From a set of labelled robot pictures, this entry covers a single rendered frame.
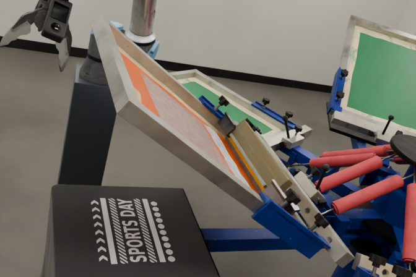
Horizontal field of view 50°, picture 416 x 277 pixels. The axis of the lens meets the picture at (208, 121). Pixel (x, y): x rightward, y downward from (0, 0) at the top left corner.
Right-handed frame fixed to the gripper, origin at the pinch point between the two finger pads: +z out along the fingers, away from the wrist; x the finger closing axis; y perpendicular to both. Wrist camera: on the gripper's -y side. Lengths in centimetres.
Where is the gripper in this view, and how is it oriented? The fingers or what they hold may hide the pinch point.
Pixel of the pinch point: (31, 61)
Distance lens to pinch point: 116.9
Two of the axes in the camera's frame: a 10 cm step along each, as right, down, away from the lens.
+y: -3.1, -5.0, 8.1
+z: -5.3, 8.0, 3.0
